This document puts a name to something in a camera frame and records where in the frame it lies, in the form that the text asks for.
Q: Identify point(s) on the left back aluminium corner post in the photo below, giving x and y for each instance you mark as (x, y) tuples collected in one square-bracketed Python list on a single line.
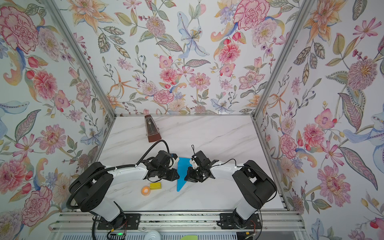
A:
[(57, 17)]

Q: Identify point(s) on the blue square paper sheet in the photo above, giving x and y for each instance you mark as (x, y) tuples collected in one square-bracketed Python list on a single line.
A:
[(183, 165)]

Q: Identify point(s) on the yellow block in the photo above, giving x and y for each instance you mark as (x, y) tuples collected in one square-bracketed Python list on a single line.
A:
[(155, 186)]

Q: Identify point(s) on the right back aluminium corner post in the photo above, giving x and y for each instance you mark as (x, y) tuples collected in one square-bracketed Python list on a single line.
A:
[(282, 59)]

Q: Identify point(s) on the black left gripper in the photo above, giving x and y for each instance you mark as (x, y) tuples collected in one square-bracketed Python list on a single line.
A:
[(172, 177)]

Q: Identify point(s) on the brown wooden metronome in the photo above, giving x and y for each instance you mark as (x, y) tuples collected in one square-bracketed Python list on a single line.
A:
[(152, 130)]

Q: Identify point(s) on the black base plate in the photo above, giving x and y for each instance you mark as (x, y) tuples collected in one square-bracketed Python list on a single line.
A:
[(231, 221), (122, 222)]

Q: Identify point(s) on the aluminium corner post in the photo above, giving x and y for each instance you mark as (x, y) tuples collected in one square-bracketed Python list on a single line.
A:
[(57, 17), (282, 59)]

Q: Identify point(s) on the aluminium front rail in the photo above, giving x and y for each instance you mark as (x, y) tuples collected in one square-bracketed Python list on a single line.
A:
[(184, 221)]

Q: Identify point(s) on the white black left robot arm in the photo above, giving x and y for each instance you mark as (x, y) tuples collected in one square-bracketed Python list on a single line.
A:
[(88, 192)]

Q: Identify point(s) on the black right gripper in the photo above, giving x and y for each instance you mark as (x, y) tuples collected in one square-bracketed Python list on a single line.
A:
[(190, 176)]

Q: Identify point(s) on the orange tape roll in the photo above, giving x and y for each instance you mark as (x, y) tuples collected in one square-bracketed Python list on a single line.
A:
[(146, 190)]

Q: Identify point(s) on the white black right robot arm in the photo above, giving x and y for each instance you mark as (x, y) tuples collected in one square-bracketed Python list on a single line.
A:
[(256, 187)]

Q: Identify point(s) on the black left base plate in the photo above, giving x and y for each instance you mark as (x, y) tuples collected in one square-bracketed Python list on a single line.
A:
[(122, 222)]

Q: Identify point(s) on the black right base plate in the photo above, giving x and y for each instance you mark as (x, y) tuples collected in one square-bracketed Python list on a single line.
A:
[(231, 221)]

